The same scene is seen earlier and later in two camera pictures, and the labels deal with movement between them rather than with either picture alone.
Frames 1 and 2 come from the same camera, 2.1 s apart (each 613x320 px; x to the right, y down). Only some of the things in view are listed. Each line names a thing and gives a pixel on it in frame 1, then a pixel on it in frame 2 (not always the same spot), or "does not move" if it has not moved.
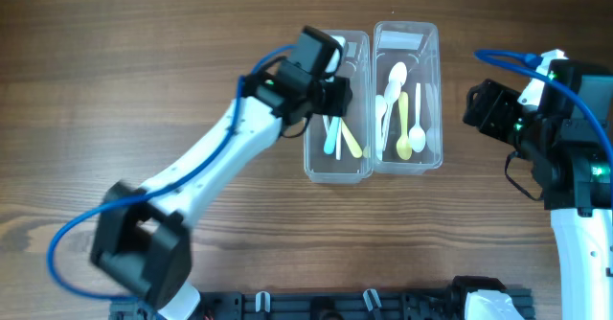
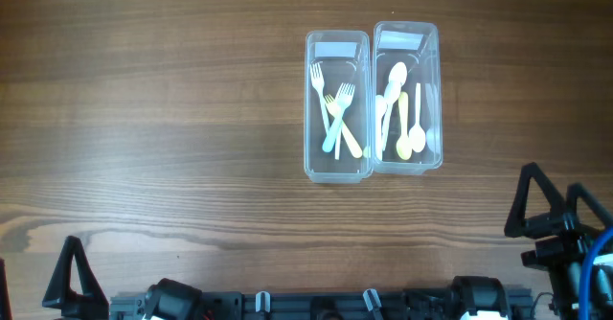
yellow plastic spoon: x=404 y=147 does not move
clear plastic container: x=406 y=98 does not move
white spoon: x=397 y=77 does not move
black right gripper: x=493 y=101 to x=560 y=215
